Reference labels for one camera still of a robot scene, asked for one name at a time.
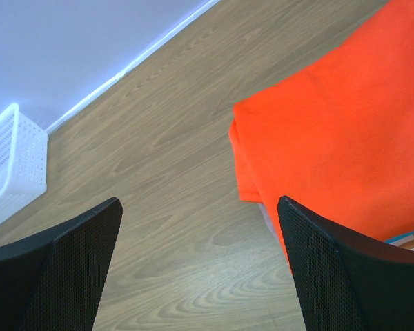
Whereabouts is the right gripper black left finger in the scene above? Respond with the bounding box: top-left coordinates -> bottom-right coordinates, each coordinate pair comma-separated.
0,197 -> 123,330

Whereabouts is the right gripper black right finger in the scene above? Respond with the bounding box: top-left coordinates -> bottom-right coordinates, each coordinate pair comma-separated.
277,196 -> 414,330

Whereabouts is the folded teal t shirt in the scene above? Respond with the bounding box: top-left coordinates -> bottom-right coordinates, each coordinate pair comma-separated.
385,231 -> 414,243

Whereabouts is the folded pink printed t shirt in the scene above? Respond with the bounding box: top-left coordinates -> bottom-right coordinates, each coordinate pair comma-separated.
258,203 -> 414,251

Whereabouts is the white plastic perforated basket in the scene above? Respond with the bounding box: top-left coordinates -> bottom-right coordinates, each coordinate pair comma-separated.
0,103 -> 48,225

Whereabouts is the folded orange t shirt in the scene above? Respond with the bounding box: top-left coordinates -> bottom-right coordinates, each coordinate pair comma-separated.
228,0 -> 414,273

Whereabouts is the aluminium back frame rail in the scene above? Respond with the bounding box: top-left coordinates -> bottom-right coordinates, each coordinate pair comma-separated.
46,0 -> 219,135

